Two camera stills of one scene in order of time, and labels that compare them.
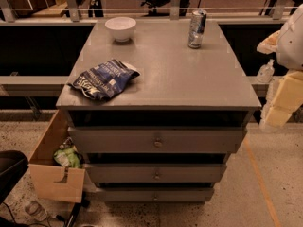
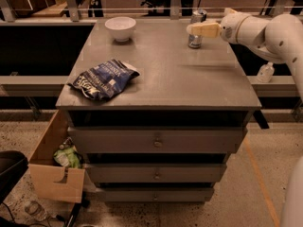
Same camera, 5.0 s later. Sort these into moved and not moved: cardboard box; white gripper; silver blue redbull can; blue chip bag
Moved: white gripper
Not moved: silver blue redbull can; blue chip bag; cardboard box
